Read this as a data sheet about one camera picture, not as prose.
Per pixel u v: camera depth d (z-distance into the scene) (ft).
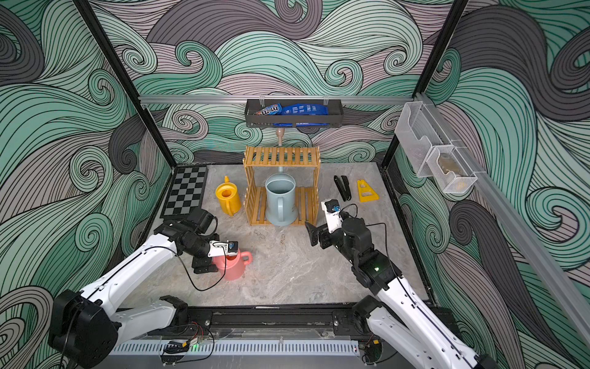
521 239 1.64
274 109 3.02
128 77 2.90
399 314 1.51
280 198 2.67
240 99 3.10
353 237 1.70
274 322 2.44
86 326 1.24
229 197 3.07
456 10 2.34
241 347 2.29
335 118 3.03
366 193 3.54
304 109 3.01
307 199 3.46
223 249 2.24
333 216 1.97
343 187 3.59
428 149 2.35
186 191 3.42
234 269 2.48
